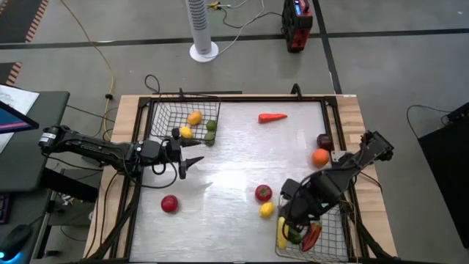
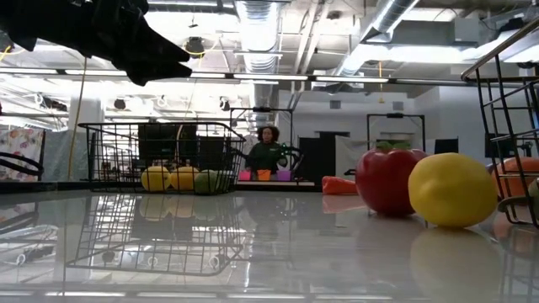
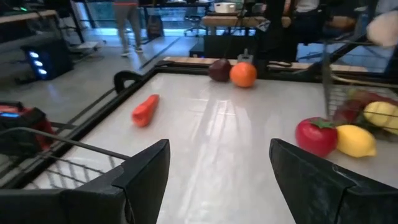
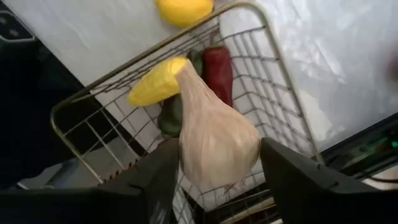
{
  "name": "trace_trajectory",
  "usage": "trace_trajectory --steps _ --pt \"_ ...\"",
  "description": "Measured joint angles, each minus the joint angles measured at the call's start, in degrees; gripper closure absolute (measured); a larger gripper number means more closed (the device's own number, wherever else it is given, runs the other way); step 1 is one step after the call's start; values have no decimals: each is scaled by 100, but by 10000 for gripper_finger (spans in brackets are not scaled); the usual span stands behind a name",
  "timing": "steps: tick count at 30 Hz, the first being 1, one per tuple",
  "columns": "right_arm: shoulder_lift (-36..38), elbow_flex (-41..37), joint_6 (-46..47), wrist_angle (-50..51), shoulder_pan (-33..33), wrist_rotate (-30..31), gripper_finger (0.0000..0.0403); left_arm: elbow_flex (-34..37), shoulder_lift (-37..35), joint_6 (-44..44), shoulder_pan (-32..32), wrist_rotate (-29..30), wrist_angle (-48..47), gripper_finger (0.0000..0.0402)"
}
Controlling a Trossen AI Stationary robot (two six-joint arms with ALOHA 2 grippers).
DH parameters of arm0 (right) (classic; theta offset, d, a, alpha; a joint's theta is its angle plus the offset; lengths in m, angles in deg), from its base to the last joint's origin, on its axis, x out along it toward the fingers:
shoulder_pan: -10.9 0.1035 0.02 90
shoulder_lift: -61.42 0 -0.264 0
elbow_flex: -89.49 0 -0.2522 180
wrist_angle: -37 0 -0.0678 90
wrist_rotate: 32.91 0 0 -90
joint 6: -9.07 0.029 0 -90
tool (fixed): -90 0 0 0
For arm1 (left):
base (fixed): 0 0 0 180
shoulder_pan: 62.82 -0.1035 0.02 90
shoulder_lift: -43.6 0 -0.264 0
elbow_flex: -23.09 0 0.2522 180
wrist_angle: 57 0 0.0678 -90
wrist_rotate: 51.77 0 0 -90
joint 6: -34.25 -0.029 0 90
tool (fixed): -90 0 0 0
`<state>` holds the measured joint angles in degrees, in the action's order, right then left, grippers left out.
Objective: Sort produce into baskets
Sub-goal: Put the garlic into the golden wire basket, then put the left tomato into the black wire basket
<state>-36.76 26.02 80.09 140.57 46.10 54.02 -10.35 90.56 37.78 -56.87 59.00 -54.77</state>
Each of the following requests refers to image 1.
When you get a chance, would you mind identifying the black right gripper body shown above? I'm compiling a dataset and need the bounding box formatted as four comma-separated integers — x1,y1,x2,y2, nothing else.
283,197,315,234

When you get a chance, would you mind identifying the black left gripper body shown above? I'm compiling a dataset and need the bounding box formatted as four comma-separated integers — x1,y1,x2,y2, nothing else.
146,127,188,180

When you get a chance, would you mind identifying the dark green cucumber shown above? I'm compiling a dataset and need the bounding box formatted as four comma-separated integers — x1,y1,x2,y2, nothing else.
287,227,303,246

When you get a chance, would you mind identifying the yellow orange mango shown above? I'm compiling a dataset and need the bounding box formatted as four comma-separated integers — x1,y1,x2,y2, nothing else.
187,111,203,127

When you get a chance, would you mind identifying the dark red pepper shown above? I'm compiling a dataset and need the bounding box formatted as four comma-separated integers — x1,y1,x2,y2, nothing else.
301,221,323,253

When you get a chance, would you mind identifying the yellow corn cob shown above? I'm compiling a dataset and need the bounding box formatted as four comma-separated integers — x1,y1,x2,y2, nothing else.
276,216,290,250

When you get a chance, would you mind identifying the red tomato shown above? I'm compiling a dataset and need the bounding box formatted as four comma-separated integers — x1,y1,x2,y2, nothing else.
254,184,273,203

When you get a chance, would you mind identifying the red apple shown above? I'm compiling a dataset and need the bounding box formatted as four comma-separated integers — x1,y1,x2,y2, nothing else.
160,194,180,214

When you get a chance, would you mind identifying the orange red carrot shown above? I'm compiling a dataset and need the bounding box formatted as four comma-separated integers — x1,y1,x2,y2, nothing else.
257,112,289,125

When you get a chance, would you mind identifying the black flat bar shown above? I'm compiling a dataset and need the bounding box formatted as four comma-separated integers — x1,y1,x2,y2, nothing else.
160,90,243,96

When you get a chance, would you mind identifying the orange fruit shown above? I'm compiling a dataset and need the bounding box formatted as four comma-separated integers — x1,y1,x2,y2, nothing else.
311,147,330,169

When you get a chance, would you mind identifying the purple onion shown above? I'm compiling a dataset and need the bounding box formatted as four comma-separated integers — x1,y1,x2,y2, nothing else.
316,133,333,151

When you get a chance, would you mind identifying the white tower fan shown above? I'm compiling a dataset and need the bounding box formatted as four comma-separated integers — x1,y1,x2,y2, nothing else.
184,0,220,63

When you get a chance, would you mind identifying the dark grey desk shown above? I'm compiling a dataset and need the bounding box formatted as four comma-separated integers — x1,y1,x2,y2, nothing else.
0,89,71,194

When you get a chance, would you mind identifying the monitor with blue screen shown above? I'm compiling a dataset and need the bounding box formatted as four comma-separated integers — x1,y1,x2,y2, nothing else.
0,100,40,135

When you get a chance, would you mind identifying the white paper sheet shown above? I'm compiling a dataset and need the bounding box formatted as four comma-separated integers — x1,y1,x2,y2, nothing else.
0,84,40,154

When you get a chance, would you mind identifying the red black power tool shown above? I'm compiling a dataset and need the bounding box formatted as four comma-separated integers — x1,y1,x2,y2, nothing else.
281,0,314,54

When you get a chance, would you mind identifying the black side cart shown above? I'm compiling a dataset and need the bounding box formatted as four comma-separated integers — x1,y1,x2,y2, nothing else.
417,101,469,250

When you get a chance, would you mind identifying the backlit keyboard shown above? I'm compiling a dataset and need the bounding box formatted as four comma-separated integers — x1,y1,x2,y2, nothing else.
0,193,11,225

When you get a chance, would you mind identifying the black computer mouse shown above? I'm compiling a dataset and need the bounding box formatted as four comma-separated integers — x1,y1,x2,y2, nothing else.
0,223,34,262

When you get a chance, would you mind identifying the black mat striped edge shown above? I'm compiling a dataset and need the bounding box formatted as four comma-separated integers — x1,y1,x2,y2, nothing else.
0,61,23,87
0,0,50,44

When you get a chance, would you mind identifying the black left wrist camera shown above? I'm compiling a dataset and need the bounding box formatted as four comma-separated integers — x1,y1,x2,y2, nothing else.
167,141,183,163

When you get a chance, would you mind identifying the black wire basket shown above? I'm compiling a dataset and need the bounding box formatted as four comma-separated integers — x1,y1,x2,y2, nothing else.
149,98,222,146

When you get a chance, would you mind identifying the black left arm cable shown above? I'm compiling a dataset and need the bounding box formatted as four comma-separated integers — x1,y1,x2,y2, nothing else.
122,161,180,190

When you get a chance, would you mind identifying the gold wire basket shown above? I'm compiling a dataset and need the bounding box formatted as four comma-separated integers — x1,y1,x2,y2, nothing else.
274,190,350,263

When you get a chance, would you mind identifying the black cable loop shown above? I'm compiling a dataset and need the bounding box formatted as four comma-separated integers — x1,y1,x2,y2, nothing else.
144,74,162,97

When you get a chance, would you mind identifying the black table frame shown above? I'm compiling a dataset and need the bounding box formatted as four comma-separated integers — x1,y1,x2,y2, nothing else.
83,94,402,264

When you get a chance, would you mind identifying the yellow cable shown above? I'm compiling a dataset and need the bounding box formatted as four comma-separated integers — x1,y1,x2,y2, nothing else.
59,0,115,131

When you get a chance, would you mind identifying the white cable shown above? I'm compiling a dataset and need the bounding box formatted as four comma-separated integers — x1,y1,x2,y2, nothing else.
203,0,267,59

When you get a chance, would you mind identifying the black floor cable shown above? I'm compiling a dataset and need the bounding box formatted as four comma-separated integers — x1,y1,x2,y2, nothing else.
218,6,284,29

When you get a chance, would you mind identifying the thin black cart cable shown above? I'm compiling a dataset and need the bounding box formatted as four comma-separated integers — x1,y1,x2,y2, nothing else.
405,104,454,139

